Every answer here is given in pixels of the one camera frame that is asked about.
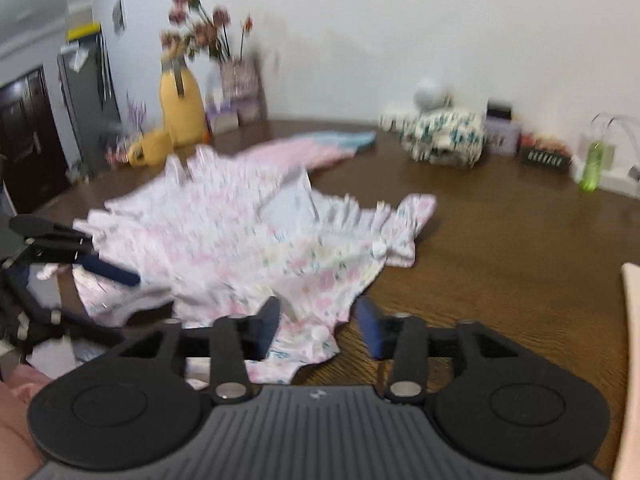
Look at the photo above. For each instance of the dried pink flowers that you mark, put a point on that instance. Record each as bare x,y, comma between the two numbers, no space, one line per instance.
205,20

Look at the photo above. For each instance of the cream curved object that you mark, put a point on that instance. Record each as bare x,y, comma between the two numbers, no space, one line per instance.
629,360

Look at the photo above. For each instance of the small black box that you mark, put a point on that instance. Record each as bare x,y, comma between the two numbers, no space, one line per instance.
499,110

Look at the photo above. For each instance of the white round speaker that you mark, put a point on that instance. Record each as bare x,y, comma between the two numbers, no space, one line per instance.
430,92

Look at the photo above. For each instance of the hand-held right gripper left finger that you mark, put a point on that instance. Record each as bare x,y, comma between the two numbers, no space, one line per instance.
267,327

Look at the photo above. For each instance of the white power strip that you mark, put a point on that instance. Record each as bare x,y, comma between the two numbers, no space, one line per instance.
617,180

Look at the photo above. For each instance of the folded green floral garment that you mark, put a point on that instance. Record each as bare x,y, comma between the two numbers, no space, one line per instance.
445,137

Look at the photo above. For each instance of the yellow box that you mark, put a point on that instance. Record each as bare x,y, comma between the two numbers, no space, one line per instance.
82,30

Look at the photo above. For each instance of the white pink floral dress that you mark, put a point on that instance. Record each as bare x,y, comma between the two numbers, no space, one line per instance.
225,240

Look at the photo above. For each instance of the dark printed box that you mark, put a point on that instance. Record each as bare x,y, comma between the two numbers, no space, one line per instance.
545,156

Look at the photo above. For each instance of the wall picture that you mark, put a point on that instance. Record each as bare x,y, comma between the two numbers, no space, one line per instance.
118,15

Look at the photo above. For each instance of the dark wooden door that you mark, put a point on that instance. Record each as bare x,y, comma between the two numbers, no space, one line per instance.
27,140

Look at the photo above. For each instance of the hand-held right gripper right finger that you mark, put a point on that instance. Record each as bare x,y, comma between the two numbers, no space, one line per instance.
370,327

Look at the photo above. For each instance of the pink and blue garment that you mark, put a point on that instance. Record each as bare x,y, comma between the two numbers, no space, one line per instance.
300,152

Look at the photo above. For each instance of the green spray bottle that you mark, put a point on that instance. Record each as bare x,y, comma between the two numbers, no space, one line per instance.
592,165

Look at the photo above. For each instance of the small packets on box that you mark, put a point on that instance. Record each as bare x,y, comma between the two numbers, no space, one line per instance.
545,141

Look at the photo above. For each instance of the yellow cup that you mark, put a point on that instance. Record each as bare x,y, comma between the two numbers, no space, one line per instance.
150,147

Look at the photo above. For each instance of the grey refrigerator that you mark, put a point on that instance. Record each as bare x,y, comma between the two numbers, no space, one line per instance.
87,100

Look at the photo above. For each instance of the person's pink clothing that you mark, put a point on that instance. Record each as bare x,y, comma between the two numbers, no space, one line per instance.
17,410

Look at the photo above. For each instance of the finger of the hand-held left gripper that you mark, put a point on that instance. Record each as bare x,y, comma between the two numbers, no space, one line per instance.
110,270
75,332

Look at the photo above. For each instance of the purple tissue box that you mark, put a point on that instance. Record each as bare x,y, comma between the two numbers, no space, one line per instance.
222,116

